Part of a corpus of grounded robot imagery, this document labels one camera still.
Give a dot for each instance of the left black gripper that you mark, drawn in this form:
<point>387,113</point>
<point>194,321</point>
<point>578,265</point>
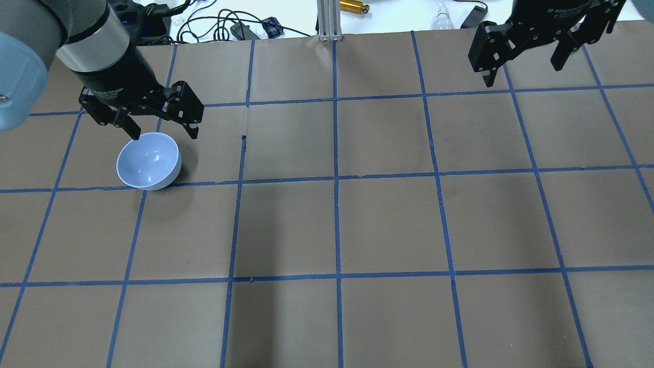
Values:
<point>116,76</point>

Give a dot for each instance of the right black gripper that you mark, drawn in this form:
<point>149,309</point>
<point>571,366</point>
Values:
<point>549,16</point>

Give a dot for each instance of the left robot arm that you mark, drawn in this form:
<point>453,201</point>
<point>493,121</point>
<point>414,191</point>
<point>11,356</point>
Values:
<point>92,42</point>

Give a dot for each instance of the blue bowl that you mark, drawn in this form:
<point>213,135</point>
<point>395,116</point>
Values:
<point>150,163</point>

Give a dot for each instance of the black power adapter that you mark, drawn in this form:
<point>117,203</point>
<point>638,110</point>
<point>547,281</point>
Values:
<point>474,18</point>

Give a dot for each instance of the white light bulb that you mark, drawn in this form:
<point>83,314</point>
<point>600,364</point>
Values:
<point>442,19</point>

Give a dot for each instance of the gold metal cylinder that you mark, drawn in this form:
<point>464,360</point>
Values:
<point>355,7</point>

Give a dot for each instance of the aluminium frame post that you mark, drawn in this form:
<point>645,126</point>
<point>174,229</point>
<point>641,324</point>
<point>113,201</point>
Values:
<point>329,20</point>

